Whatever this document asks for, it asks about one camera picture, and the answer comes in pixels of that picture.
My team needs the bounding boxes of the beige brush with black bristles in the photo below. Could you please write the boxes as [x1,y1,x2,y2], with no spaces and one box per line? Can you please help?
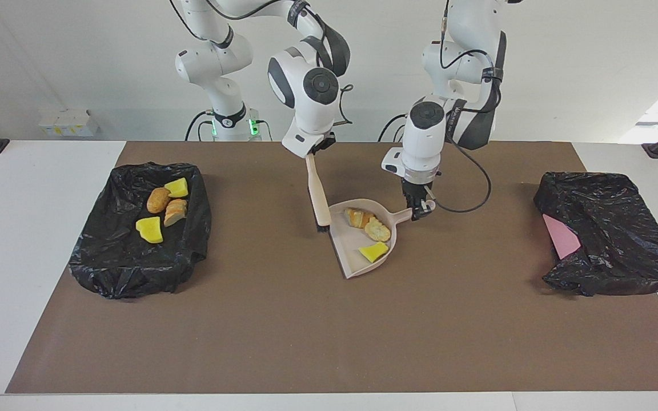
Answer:
[305,153,332,233]

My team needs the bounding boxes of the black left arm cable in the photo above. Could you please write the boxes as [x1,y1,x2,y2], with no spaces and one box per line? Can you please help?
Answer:
[435,49,492,215]

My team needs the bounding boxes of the striped toy croissant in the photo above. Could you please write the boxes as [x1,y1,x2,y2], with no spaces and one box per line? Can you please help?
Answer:
[345,207,372,229]
[163,199,188,228]

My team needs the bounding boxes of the white wall socket box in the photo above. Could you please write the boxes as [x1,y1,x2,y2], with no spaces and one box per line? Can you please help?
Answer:
[38,108,100,138]

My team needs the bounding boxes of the crumpled black trash bag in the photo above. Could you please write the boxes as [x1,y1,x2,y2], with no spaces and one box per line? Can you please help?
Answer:
[533,171,658,297]

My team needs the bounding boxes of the right black trash bag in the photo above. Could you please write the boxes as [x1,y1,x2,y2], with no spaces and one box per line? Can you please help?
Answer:
[69,163,212,300]

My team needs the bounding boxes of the pale toy bread piece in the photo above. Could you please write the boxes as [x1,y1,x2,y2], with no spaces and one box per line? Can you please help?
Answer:
[364,217,392,242]

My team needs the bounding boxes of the pink bin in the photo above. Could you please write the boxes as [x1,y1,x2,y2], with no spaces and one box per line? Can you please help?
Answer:
[542,214,582,260]

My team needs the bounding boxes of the brown oval toy bread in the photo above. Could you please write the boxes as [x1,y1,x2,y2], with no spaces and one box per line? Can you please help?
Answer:
[146,187,171,214]

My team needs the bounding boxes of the yellow sponge piece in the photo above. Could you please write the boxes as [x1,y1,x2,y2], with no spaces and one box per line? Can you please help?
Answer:
[164,178,190,199]
[135,216,165,244]
[359,241,390,264]

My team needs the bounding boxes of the brown table mat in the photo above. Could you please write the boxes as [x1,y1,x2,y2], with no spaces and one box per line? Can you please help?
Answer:
[6,141,658,394]

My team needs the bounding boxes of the beige plastic dustpan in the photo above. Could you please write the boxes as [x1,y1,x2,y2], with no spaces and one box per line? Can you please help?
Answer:
[328,199,436,280]

